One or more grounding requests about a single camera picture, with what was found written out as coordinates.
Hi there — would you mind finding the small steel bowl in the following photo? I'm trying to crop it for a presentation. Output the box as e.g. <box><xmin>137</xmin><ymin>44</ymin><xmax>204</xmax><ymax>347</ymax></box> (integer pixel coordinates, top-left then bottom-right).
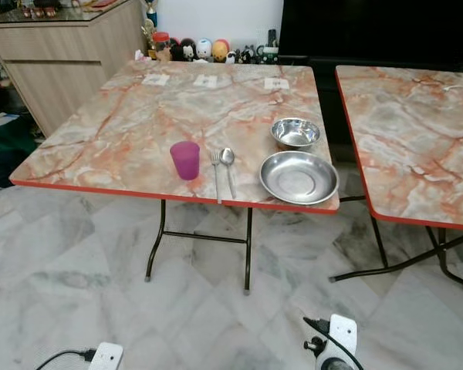
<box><xmin>271</xmin><ymin>117</ymin><xmax>321</xmax><ymax>151</ymax></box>

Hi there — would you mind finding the light wooden cabinet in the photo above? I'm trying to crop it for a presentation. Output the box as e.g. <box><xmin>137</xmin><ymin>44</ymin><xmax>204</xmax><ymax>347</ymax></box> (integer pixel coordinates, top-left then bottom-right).
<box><xmin>0</xmin><ymin>0</ymin><xmax>148</xmax><ymax>138</ymax></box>

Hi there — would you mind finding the steel spoon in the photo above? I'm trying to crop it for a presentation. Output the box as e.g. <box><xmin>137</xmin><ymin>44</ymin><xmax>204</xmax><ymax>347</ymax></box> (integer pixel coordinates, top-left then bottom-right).
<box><xmin>220</xmin><ymin>147</ymin><xmax>238</xmax><ymax>200</ymax></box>

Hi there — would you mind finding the purple plastic cup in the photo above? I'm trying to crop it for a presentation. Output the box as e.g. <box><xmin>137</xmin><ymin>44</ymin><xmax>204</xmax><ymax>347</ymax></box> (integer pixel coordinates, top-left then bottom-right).
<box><xmin>170</xmin><ymin>141</ymin><xmax>201</xmax><ymax>181</ymax></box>

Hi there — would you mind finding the black mouse figurine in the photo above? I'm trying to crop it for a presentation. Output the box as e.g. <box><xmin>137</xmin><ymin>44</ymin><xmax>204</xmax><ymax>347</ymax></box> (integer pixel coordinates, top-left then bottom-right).
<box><xmin>177</xmin><ymin>38</ymin><xmax>197</xmax><ymax>62</ymax></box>

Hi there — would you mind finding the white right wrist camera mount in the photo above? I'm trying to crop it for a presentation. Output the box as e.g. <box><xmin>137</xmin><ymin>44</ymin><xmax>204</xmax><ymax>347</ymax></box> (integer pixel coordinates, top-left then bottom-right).
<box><xmin>315</xmin><ymin>314</ymin><xmax>358</xmax><ymax>370</ymax></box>

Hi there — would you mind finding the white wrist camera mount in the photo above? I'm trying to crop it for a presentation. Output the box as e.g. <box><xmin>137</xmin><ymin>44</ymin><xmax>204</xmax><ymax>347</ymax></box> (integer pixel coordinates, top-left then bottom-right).
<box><xmin>315</xmin><ymin>314</ymin><xmax>358</xmax><ymax>370</ymax></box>
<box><xmin>89</xmin><ymin>342</ymin><xmax>124</xmax><ymax>370</ymax></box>

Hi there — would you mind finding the red lid jar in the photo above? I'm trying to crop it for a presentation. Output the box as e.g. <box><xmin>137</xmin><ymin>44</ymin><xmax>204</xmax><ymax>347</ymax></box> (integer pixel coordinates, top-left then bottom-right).
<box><xmin>152</xmin><ymin>32</ymin><xmax>171</xmax><ymax>62</ymax></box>

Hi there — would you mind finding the orange round figurine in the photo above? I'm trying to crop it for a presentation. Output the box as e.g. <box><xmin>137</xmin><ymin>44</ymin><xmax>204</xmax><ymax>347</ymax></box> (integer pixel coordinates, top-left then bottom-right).
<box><xmin>212</xmin><ymin>39</ymin><xmax>230</xmax><ymax>62</ymax></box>

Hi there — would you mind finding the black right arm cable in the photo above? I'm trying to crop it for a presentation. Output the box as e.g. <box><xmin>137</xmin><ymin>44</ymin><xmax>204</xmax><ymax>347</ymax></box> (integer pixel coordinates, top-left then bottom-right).
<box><xmin>302</xmin><ymin>316</ymin><xmax>365</xmax><ymax>370</ymax></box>

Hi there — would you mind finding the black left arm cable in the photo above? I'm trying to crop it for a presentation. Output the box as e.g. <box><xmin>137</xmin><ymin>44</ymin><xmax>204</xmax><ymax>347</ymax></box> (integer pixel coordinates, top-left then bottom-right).
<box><xmin>35</xmin><ymin>349</ymin><xmax>98</xmax><ymax>370</ymax></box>

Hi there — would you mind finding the steel fork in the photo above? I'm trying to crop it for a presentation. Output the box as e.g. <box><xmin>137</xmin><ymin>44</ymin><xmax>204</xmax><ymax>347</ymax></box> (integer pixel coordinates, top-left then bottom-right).
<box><xmin>210</xmin><ymin>149</ymin><xmax>224</xmax><ymax>204</ymax></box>

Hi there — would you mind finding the white round figurine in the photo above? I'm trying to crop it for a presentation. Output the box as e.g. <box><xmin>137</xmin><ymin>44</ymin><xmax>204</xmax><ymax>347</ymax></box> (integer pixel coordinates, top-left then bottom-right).
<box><xmin>196</xmin><ymin>39</ymin><xmax>213</xmax><ymax>62</ymax></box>

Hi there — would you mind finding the white paper label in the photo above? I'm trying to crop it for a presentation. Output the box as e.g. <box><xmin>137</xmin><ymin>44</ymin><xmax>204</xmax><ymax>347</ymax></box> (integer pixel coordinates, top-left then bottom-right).
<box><xmin>192</xmin><ymin>75</ymin><xmax>219</xmax><ymax>88</ymax></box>
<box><xmin>263</xmin><ymin>78</ymin><xmax>291</xmax><ymax>92</ymax></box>
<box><xmin>142</xmin><ymin>73</ymin><xmax>171</xmax><ymax>86</ymax></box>

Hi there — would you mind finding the gold trophy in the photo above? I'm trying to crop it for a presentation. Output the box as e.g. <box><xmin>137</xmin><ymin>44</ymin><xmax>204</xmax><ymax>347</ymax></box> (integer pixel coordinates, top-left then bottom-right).
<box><xmin>144</xmin><ymin>0</ymin><xmax>160</xmax><ymax>45</ymax></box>

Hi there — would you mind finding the large steel plate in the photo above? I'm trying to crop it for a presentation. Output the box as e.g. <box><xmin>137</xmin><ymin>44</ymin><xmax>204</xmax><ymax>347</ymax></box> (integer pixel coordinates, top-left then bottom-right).
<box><xmin>259</xmin><ymin>150</ymin><xmax>340</xmax><ymax>206</ymax></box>

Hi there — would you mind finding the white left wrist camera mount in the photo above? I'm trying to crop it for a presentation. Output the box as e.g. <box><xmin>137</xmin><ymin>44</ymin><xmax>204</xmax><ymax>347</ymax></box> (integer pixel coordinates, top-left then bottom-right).
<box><xmin>89</xmin><ymin>342</ymin><xmax>124</xmax><ymax>370</ymax></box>

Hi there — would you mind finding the black television screen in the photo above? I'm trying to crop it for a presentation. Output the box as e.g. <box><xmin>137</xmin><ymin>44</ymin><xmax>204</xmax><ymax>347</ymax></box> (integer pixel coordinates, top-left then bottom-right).
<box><xmin>278</xmin><ymin>0</ymin><xmax>463</xmax><ymax>64</ymax></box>

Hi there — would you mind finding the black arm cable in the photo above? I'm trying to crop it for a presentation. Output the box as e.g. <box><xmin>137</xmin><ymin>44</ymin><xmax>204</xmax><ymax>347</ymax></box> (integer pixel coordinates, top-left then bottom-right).
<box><xmin>302</xmin><ymin>316</ymin><xmax>365</xmax><ymax>370</ymax></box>
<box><xmin>35</xmin><ymin>349</ymin><xmax>98</xmax><ymax>370</ymax></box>

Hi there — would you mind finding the marble top folding table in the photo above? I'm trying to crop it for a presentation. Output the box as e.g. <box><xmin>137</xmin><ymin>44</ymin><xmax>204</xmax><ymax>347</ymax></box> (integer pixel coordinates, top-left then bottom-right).
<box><xmin>9</xmin><ymin>59</ymin><xmax>340</xmax><ymax>295</ymax></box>
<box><xmin>329</xmin><ymin>65</ymin><xmax>463</xmax><ymax>298</ymax></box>

